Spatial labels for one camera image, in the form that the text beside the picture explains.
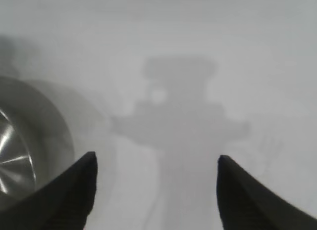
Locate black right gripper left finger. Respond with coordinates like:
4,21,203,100
0,151,98,230

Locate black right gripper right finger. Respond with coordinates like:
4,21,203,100
217,154,317,230

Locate stainless steel mixing bowl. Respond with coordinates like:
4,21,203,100
0,75,75,212

